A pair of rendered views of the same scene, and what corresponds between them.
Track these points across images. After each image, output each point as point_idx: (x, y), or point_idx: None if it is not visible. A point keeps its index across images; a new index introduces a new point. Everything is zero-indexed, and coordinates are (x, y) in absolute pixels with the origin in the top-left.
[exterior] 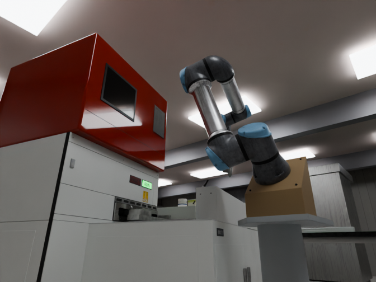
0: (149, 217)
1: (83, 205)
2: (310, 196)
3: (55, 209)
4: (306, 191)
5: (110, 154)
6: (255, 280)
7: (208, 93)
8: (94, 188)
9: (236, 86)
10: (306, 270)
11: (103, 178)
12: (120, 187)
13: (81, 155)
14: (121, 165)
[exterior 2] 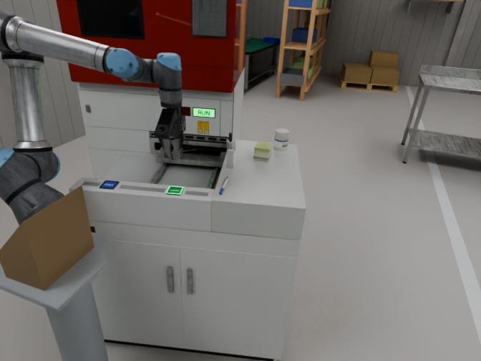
0: (176, 160)
1: (112, 141)
2: (24, 266)
3: (88, 145)
4: (11, 259)
5: (130, 88)
6: (232, 286)
7: (11, 81)
8: (119, 126)
9: (39, 46)
10: (51, 311)
11: (128, 115)
12: (154, 121)
13: (94, 99)
14: (149, 97)
